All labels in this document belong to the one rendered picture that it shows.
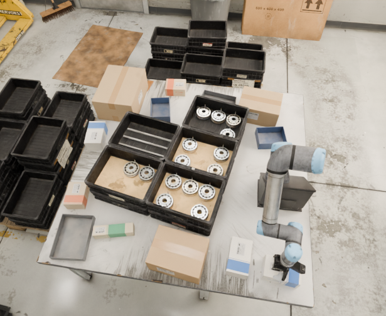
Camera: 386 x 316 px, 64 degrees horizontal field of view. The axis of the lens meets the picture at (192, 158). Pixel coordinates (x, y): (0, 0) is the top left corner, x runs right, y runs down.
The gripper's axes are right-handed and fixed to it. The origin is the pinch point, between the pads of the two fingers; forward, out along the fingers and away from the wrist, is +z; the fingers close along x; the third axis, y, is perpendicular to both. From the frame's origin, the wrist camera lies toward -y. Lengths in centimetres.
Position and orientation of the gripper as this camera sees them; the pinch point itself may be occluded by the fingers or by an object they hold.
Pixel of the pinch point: (282, 270)
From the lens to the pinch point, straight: 188.9
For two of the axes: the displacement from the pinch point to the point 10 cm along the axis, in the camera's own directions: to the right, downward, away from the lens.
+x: -2.5, 8.1, -5.3
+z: 0.1, 5.4, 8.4
